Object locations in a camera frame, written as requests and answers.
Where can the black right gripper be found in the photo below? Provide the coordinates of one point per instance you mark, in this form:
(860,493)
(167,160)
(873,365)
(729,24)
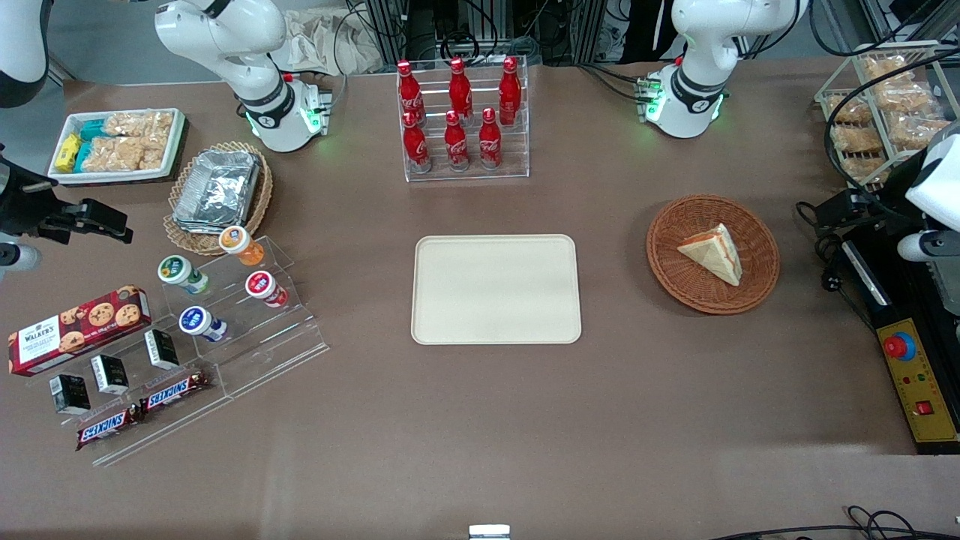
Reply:
(24,206)

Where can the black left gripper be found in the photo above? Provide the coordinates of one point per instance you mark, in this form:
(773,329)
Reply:
(879,207)

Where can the triangular sandwich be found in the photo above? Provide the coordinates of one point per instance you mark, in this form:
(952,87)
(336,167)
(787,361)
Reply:
(716,253)

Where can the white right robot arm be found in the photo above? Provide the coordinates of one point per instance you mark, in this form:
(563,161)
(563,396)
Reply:
(225,37)

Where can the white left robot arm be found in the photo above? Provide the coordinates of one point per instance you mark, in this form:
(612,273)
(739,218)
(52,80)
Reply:
(697,45)

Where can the white rectangular snack tray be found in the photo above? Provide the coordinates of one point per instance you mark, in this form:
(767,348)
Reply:
(176,139)

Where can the light oval wicker basket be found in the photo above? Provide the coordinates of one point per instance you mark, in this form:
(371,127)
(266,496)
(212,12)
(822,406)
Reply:
(255,217)

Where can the brown round wicker basket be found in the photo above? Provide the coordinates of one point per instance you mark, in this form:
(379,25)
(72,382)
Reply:
(675,270)

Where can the beige plastic tray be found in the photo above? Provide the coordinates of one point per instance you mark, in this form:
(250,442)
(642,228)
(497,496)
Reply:
(495,289)

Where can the clear bag of rice crackers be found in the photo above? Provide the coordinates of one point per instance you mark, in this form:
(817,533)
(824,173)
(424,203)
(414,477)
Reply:
(915,131)
(851,110)
(906,97)
(866,169)
(124,154)
(857,139)
(142,123)
(886,69)

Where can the teal snack packet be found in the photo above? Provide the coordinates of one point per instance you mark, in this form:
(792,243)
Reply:
(83,157)
(94,130)

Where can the yellow snack packet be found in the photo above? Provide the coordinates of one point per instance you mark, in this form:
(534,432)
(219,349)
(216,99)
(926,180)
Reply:
(68,152)

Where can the green cap yogurt bottle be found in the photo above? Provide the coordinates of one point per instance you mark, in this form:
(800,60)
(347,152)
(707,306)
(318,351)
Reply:
(178,271)

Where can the black countertop appliance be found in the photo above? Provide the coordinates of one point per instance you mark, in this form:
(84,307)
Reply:
(911,296)

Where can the red Walkers cookie box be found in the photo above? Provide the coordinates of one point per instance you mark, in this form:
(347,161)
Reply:
(75,330)

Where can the stack of foil trays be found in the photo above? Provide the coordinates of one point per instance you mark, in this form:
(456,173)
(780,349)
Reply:
(217,187)

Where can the orange cap yogurt bottle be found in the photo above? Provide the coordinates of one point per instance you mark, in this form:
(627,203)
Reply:
(238,244)

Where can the blue cap yogurt bottle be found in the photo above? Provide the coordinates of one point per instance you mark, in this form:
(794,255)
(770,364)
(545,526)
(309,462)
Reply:
(199,322)

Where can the small black box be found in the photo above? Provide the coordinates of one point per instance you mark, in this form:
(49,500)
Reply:
(162,349)
(70,394)
(110,375)

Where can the red cap yogurt bottle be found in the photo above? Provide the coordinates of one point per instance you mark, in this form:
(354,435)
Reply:
(262,287)

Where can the Snickers bar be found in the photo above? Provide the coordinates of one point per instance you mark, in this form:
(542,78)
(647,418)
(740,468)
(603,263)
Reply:
(172,392)
(105,427)

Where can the yellow emergency stop control box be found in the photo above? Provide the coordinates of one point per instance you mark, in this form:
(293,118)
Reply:
(919,382)

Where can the clear acrylic stepped display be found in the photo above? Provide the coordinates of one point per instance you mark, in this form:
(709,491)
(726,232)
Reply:
(277,345)
(172,427)

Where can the person in black clothing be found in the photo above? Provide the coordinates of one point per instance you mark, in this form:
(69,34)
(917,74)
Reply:
(649,30)

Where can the beige crumpled cloth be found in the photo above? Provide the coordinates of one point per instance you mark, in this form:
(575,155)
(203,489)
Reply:
(322,41)

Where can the red cola bottle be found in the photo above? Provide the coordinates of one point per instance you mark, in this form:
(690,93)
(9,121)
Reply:
(510,94)
(460,90)
(415,146)
(456,146)
(490,142)
(409,94)

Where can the clear acrylic bottle rack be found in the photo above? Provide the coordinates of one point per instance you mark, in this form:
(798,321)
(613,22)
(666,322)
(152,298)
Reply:
(517,161)

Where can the small silver metal bracket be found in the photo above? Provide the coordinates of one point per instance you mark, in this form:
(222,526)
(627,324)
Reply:
(489,532)

